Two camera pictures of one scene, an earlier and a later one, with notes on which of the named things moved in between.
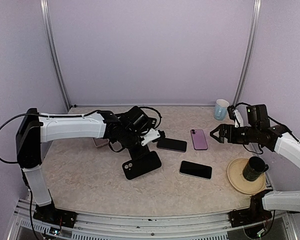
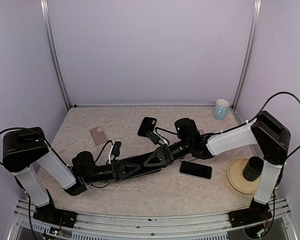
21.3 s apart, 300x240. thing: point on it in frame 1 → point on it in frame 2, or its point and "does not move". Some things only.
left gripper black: (135, 155) → (115, 164)
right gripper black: (224, 127) → (162, 153)
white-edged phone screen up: (195, 169) does not move
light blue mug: (220, 109) does not move
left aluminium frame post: (44, 7) does not move
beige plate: (237, 181) does not move
